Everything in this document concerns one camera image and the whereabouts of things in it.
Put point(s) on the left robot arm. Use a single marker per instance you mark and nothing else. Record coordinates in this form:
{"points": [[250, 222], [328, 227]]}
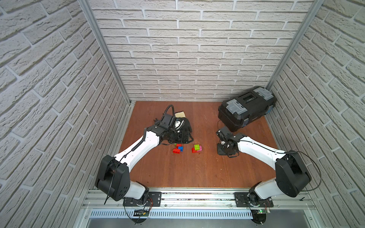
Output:
{"points": [[113, 177]]}

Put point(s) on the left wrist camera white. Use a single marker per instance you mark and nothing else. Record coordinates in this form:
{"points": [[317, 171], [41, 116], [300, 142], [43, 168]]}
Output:
{"points": [[179, 123]]}

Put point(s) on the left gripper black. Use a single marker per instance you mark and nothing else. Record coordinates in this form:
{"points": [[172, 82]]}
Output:
{"points": [[182, 132]]}

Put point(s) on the green lego brick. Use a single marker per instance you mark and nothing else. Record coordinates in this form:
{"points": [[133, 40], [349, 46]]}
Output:
{"points": [[197, 147]]}

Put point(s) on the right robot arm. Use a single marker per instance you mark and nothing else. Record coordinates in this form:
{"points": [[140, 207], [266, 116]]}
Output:
{"points": [[292, 175]]}

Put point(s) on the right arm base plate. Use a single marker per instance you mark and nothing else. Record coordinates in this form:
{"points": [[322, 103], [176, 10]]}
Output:
{"points": [[246, 199]]}

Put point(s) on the black plastic toolbox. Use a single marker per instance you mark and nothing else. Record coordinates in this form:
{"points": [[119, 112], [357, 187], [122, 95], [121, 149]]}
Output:
{"points": [[243, 109]]}

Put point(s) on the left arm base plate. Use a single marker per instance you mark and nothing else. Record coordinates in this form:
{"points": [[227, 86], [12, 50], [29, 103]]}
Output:
{"points": [[151, 199]]}

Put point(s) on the black work glove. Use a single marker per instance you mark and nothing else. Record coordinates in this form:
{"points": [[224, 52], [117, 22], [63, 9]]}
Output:
{"points": [[185, 131]]}

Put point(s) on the aluminium rail frame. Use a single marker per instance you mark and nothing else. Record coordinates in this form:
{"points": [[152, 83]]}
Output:
{"points": [[195, 203]]}

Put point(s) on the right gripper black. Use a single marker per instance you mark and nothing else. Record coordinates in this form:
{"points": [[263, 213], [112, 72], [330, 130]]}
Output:
{"points": [[220, 152]]}

